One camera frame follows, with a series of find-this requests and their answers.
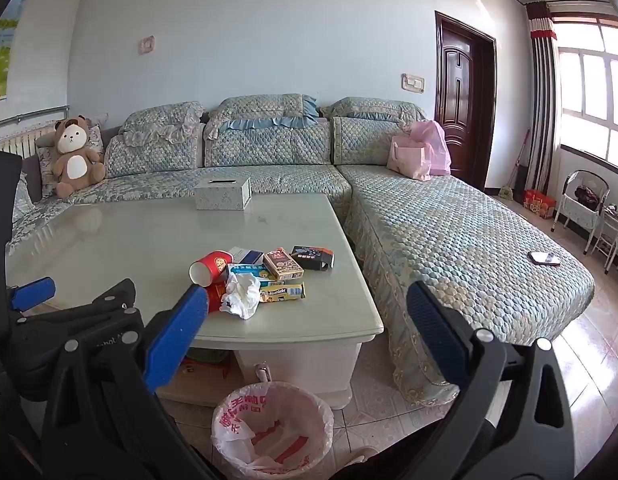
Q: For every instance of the dark brown wooden door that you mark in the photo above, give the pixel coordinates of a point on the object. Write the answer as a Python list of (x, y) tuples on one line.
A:
[(459, 90)]

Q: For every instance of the smartphone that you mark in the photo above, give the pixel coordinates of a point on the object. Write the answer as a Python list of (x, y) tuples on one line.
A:
[(544, 258)]

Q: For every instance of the metal wall pipe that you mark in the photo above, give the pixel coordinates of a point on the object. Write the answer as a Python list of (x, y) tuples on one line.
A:
[(29, 115)]

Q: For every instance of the white wall switch panel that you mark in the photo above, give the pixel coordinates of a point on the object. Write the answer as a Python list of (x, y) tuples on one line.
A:
[(413, 83)]

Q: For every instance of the person's light shoe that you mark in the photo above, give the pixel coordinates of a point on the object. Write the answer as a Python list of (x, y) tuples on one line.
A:
[(359, 454)]

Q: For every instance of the light blue box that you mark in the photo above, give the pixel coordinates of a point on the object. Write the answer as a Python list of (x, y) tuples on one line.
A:
[(254, 271)]

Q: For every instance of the window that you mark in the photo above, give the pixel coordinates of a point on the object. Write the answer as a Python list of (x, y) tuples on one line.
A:
[(594, 90)]

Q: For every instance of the pink plastic bag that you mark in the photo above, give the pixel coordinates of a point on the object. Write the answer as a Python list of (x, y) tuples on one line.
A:
[(436, 145)]

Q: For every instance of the trash bin with plastic bag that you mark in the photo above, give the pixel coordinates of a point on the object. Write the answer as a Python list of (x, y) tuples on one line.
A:
[(279, 410)]

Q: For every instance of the pink paper bag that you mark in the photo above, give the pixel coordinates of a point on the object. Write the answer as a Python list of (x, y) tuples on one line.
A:
[(409, 160)]

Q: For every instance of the striped red grey curtain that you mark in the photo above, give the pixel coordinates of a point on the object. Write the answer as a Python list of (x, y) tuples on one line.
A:
[(541, 110)]

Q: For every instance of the yellow green box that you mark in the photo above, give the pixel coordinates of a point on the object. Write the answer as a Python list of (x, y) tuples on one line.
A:
[(284, 291)]

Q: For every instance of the crumpled white tissue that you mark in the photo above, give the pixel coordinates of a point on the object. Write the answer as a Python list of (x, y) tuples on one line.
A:
[(244, 295)]

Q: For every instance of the landscape wall poster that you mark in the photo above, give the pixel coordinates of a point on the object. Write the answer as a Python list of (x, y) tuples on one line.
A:
[(1, 60)]

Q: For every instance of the white metal rack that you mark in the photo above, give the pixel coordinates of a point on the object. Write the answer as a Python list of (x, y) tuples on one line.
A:
[(614, 240)]

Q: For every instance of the white radiator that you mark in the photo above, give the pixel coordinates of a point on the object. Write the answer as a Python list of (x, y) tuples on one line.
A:
[(19, 142)]

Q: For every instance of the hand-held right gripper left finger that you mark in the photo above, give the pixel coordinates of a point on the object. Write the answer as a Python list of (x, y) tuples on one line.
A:
[(176, 330)]

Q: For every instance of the white blue box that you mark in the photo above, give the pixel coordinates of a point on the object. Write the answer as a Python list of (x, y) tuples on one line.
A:
[(246, 255)]

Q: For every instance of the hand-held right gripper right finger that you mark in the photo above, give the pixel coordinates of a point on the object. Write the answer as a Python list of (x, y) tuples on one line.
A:
[(434, 335)]

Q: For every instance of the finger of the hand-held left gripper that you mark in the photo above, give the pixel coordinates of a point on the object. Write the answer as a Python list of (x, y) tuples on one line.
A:
[(34, 292), (104, 305)]

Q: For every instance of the pale patterned tissue box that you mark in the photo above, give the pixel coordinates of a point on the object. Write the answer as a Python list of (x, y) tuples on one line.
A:
[(223, 194)]

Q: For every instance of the pink framed wall switch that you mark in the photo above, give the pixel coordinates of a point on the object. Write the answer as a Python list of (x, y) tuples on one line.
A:
[(146, 44)]

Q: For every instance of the red paper cup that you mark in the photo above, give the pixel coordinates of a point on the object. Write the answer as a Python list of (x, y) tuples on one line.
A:
[(214, 264)]

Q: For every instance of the broom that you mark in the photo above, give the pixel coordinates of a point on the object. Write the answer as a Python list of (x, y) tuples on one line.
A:
[(506, 191)]

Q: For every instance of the cream wastebasket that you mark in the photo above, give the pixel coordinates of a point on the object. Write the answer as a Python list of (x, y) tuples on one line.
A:
[(229, 472)]

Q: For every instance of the brown patterned box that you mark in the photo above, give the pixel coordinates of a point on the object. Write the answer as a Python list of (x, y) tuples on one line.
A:
[(283, 263)]

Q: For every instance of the black box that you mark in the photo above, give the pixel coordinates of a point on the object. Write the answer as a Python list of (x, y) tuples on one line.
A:
[(311, 256)]

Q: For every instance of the brown white teddy bear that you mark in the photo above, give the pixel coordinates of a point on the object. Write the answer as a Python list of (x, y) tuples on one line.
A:
[(74, 165)]

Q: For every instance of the dark cloth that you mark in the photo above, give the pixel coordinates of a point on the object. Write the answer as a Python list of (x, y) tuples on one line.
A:
[(586, 195)]

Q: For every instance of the sofa with blue quilted cover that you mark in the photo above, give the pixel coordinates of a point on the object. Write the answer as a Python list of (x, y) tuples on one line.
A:
[(439, 220)]

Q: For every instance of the red gift box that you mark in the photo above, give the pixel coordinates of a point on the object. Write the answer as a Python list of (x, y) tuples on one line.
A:
[(539, 204)]

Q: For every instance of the white coffee table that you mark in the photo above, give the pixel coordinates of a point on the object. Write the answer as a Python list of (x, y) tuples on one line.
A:
[(139, 240)]

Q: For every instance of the person's leg in dark trousers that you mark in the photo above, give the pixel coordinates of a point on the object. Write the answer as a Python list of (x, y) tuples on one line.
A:
[(404, 460)]

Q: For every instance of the green plastic item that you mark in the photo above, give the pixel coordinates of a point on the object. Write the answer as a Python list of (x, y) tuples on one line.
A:
[(206, 355)]

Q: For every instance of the brown cardboard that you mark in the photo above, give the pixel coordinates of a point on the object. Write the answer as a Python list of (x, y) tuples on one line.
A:
[(204, 377)]

